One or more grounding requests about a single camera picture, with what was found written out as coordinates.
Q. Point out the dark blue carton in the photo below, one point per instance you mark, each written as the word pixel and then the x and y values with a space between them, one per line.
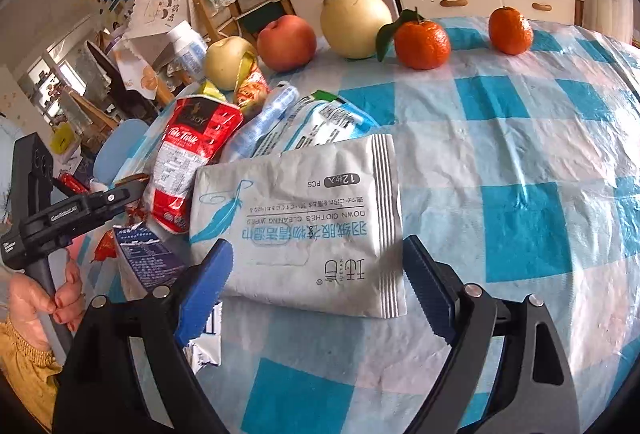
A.
pixel 145 259

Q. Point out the white feather print wipes packet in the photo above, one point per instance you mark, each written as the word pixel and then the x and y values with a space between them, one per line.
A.
pixel 300 224

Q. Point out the blue white checkered tablecloth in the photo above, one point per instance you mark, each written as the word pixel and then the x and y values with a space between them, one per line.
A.
pixel 500 153

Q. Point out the red stick wrapper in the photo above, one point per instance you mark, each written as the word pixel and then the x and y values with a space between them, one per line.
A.
pixel 80 184

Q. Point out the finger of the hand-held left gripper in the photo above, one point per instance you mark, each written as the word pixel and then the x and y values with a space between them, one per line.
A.
pixel 117 198

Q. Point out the light blue stool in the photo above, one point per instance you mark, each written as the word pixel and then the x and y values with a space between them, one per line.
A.
pixel 122 143

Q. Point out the wooden chair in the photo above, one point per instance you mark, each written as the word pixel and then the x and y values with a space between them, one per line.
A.
pixel 200 13

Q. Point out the leafless tangerine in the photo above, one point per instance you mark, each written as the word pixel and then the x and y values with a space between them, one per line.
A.
pixel 510 31

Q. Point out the blue green edged wipes packet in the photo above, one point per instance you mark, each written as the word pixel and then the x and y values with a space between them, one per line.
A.
pixel 325 123

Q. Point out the person's left hand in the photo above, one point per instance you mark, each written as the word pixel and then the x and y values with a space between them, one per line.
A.
pixel 30 304

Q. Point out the tangerine with green leaf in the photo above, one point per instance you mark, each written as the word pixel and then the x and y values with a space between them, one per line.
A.
pixel 422 43

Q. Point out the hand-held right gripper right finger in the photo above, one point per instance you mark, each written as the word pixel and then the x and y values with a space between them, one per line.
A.
pixel 430 294

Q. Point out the red apple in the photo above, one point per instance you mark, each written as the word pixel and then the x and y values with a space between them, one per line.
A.
pixel 286 43

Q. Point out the white blue tube packet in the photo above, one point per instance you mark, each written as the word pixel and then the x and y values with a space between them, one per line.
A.
pixel 262 118

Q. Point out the red snack bag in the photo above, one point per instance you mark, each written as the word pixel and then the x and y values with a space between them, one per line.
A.
pixel 185 153

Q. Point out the orange yellow snack wrapper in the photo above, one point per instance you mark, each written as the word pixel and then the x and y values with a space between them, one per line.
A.
pixel 248 86

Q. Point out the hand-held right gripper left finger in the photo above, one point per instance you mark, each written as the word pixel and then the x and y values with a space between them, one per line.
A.
pixel 205 294

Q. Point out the upright white plastic bottle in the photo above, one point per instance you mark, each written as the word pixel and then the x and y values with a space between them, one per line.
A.
pixel 187 48

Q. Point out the yellow bag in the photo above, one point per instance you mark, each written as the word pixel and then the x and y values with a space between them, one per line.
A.
pixel 62 138

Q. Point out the yellow apple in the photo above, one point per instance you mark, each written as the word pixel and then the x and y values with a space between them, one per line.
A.
pixel 222 63

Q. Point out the person's left forearm yellow sleeve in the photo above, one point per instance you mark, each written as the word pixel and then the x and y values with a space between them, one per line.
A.
pixel 25 379

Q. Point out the large yellow pear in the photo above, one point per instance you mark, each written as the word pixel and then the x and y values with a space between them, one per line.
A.
pixel 355 26

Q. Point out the white cartoon print cloth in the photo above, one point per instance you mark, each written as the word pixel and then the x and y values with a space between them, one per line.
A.
pixel 160 8

